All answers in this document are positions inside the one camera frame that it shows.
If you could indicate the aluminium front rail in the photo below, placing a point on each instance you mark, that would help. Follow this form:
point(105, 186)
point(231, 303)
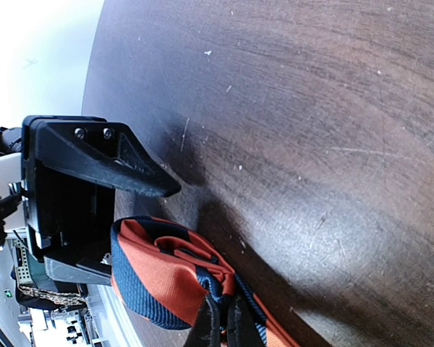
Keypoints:
point(110, 317)

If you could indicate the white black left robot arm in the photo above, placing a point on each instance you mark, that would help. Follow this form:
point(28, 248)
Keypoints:
point(11, 201)

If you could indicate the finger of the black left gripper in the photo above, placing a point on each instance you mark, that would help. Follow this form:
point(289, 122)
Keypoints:
point(104, 153)
point(80, 263)

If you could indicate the red navy striped tie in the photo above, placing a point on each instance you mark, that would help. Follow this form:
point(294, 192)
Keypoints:
point(163, 271)

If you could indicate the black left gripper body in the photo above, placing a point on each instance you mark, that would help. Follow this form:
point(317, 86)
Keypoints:
point(60, 209)

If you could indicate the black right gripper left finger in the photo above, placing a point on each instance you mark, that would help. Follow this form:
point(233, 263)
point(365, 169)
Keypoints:
point(206, 332)

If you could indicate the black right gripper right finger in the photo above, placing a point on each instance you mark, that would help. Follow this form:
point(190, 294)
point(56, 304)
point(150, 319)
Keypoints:
point(240, 328)

